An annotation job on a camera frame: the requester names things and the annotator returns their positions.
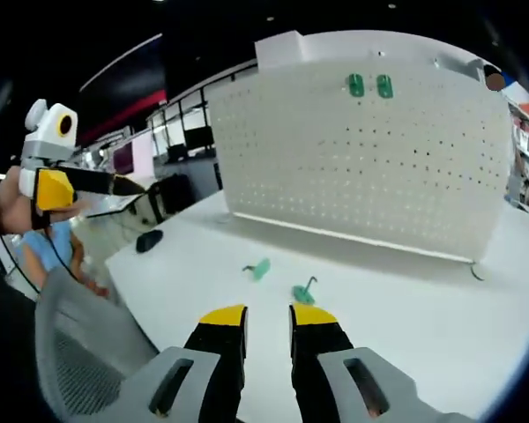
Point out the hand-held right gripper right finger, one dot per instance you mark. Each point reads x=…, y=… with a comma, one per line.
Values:
x=317, y=374

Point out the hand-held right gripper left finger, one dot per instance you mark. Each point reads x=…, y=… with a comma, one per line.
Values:
x=211, y=365

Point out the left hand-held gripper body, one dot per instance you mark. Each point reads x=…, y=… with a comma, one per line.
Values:
x=48, y=132

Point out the green hook assembly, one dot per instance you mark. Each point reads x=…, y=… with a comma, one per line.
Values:
x=262, y=267
x=300, y=294
x=384, y=86
x=356, y=86

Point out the white pegboard mounting plate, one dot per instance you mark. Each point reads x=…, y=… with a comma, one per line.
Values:
x=335, y=176

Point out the person's left hand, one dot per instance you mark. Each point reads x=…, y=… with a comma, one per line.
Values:
x=11, y=207

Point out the black office chair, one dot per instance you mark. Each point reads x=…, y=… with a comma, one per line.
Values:
x=172, y=194

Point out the black oval desk grommet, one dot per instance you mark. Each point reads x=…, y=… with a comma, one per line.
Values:
x=149, y=241

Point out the computer monitor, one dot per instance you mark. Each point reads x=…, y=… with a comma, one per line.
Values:
x=198, y=137

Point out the grey mesh office chair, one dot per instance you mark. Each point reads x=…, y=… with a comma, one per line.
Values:
x=84, y=352

